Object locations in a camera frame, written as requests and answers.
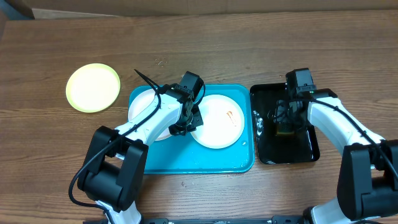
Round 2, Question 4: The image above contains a green yellow sponge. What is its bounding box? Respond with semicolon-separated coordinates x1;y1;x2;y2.
275;123;295;136

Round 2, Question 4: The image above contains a white plate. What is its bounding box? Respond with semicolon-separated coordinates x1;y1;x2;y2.
127;88;172;141
191;95;245;149

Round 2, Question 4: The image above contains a yellow plate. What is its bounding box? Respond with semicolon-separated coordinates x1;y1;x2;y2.
65;63;121;113

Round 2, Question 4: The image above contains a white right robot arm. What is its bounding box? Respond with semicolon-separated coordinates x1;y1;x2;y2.
273;68;397;224

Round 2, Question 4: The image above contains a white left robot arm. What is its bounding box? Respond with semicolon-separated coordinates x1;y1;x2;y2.
68;72;205;223

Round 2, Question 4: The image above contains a black water tray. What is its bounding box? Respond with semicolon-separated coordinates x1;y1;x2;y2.
250;83;320;164

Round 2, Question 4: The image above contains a blue plastic tray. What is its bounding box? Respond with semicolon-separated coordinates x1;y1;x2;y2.
144;84;255;175

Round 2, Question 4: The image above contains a brown cardboard backdrop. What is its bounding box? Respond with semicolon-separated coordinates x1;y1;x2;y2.
0;0;398;20

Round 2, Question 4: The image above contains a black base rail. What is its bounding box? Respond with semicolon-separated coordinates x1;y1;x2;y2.
83;215;307;224

